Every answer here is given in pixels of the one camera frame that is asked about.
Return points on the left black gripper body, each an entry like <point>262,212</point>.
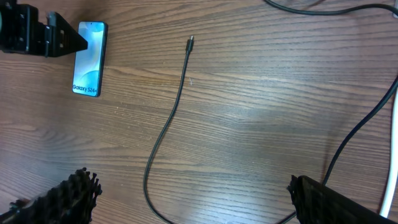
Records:
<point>17,27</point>

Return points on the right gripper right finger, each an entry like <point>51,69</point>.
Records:
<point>317,204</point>

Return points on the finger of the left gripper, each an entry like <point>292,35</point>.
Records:
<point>59,38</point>

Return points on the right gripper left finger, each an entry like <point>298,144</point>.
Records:
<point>70,202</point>

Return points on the blue Galaxy smartphone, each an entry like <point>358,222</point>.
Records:
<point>89,63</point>

